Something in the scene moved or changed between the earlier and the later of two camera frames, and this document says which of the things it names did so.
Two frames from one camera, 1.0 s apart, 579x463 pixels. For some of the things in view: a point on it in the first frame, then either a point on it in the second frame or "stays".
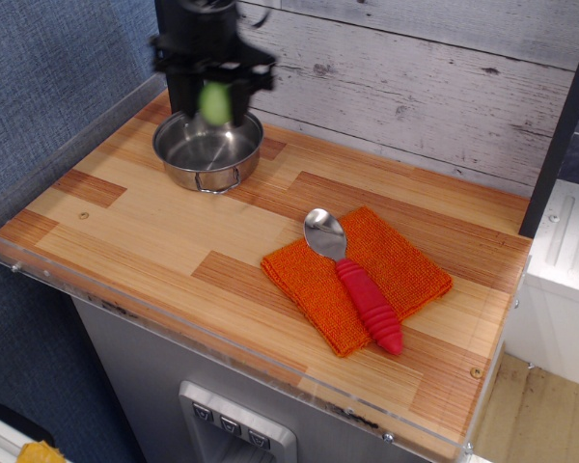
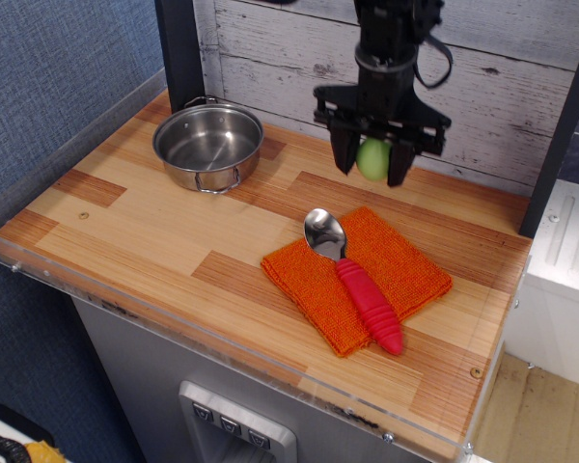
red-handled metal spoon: x=325 y=231 stays
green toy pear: x=215 y=102 to x=372 y=156
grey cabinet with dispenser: x=185 y=400 stays
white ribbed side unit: x=553 y=320 stays
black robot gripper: x=200 y=40 to x=384 y=102
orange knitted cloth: x=316 y=289 stays
